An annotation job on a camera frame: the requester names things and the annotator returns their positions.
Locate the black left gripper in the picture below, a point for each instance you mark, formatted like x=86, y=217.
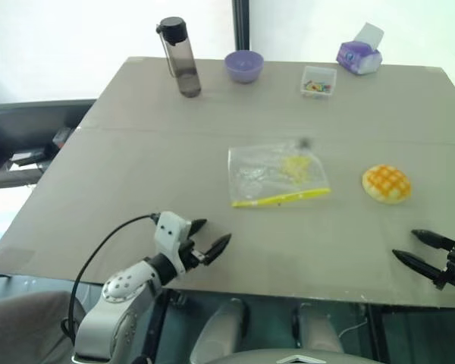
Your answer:
x=190, y=255

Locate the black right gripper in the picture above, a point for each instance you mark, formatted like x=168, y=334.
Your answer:
x=454, y=267

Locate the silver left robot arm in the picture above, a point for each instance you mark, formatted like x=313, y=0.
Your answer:
x=115, y=303

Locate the clear zip bag yellow seal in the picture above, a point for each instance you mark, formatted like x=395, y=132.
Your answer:
x=276, y=175

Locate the round yellow pineapple bun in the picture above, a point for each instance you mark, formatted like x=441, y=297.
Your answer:
x=386, y=183

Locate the grey robot leg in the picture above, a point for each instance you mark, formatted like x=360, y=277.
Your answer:
x=221, y=330
x=318, y=333

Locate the purple plastic bowl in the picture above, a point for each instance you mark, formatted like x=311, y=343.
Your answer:
x=243, y=66

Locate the smoky bottle black lid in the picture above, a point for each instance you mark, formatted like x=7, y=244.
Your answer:
x=180, y=57

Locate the clear box colourful clips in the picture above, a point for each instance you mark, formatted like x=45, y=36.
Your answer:
x=318, y=82

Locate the dark side desk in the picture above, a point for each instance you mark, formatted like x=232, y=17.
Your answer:
x=30, y=132

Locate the purple tissue pack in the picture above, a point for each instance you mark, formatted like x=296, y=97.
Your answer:
x=360, y=53

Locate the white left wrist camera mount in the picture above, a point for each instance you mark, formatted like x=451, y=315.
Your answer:
x=169, y=230

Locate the black window post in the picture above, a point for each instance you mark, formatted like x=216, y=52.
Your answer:
x=240, y=24

